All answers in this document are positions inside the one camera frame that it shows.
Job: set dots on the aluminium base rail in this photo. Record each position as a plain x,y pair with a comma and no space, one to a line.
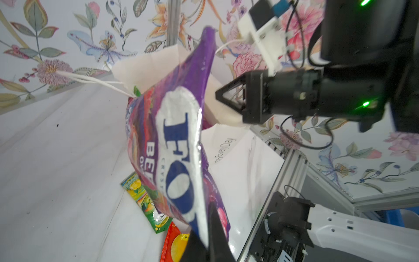
280,230

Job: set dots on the red yellow snack packet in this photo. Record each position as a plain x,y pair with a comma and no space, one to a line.
174,245

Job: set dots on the green Fox's candy bag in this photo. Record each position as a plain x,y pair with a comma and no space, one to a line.
134,187

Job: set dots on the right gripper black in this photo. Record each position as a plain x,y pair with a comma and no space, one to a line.
356,94

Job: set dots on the magenta Fox's candy bag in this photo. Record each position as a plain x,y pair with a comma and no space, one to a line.
163,128

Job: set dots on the right aluminium frame post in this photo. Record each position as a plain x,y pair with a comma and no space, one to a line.
173,22

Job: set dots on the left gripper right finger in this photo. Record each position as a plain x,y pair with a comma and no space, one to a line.
218,250

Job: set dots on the green Lays chips bag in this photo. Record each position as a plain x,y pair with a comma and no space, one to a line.
137,91

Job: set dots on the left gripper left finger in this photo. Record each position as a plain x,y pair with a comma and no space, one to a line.
195,251

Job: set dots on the white paper bag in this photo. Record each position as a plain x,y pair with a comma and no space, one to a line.
216,180

